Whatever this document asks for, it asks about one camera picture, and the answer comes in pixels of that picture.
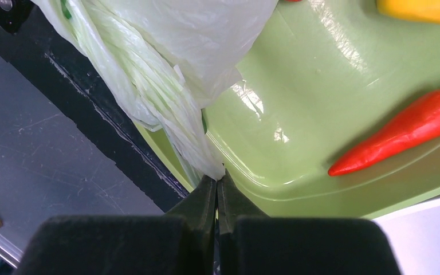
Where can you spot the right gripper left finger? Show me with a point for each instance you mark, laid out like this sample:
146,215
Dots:
180,241

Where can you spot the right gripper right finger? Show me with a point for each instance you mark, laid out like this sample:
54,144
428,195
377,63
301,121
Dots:
251,242

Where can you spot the translucent white plastic bag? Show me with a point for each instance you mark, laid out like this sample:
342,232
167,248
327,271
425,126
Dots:
165,61

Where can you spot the green plastic tray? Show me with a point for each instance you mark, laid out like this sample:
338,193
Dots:
321,77

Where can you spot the red chili pepper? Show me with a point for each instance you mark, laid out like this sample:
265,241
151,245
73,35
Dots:
415,125

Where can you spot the yellow bell pepper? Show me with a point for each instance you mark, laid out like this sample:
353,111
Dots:
418,10

